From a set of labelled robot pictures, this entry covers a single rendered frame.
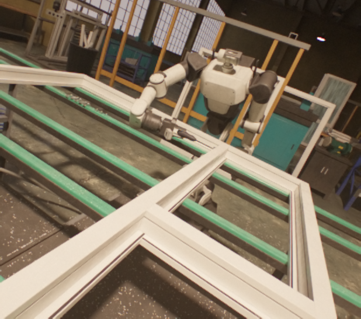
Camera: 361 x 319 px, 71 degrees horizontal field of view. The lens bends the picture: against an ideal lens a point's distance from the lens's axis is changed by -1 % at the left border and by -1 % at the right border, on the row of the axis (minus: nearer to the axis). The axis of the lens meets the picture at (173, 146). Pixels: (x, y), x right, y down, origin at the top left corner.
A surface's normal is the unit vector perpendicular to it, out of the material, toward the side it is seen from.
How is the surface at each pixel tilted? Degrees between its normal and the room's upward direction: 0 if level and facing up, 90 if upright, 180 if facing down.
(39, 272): 0
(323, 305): 0
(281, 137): 90
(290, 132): 90
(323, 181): 90
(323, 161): 90
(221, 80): 80
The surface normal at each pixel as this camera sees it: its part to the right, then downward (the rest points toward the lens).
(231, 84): -0.35, 0.01
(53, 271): 0.35, -0.88
